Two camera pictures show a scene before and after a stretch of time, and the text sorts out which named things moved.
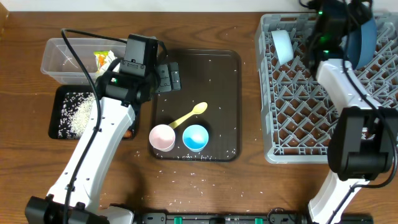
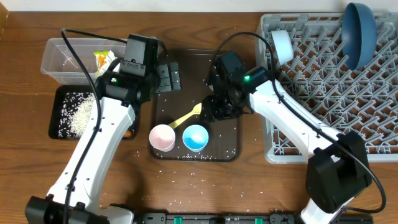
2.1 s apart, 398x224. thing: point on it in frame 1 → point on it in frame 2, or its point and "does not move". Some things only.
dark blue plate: (362, 46) does not move
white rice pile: (75, 111) does not move
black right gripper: (315, 58) → (218, 109)
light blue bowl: (283, 46) does not move
